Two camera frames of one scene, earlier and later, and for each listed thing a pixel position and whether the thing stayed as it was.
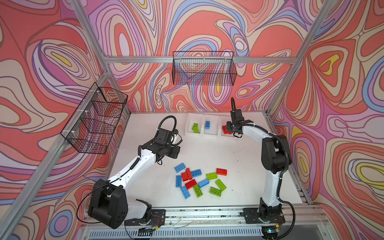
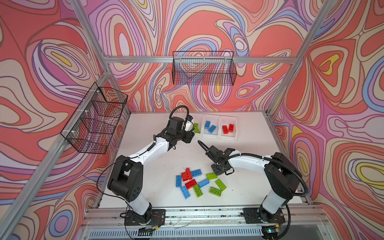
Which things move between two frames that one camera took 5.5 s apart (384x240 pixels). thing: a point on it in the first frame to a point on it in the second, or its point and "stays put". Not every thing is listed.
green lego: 195,128 stays put
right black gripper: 229,127 to 217,171
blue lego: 178,181 stays put
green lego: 211,176 stays put
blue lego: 179,167 to 212,129
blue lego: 207,125 stays put
